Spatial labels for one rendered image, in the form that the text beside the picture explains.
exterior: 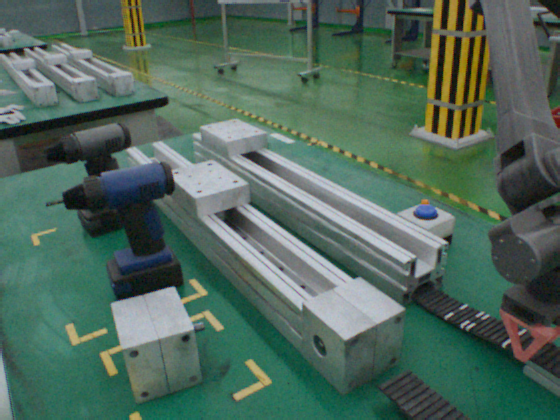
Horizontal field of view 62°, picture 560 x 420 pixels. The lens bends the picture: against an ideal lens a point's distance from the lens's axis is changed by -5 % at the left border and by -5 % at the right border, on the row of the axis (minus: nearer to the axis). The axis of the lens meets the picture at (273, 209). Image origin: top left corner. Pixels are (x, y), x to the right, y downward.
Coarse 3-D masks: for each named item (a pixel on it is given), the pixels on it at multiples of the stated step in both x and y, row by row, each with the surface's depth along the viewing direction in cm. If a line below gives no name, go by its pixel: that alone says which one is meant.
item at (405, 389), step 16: (384, 384) 57; (400, 384) 57; (416, 384) 57; (400, 400) 55; (416, 400) 55; (432, 400) 54; (416, 416) 53; (432, 416) 53; (448, 416) 53; (464, 416) 52
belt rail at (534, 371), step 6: (528, 360) 60; (528, 366) 61; (534, 366) 60; (528, 372) 61; (534, 372) 60; (540, 372) 60; (546, 372) 59; (534, 378) 60; (540, 378) 60; (546, 378) 59; (552, 378) 58; (558, 378) 57; (546, 384) 59; (552, 384) 58; (558, 384) 58; (552, 390) 58; (558, 390) 58
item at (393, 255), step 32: (224, 160) 121; (256, 160) 121; (256, 192) 110; (288, 192) 97; (320, 192) 100; (288, 224) 100; (320, 224) 90; (352, 224) 83; (384, 224) 85; (352, 256) 84; (384, 256) 76; (416, 256) 80; (384, 288) 78
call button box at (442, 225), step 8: (400, 216) 91; (408, 216) 90; (416, 216) 90; (440, 216) 90; (448, 216) 90; (416, 224) 88; (424, 224) 87; (432, 224) 87; (440, 224) 88; (448, 224) 89; (432, 232) 87; (440, 232) 88; (448, 232) 90; (448, 240) 91
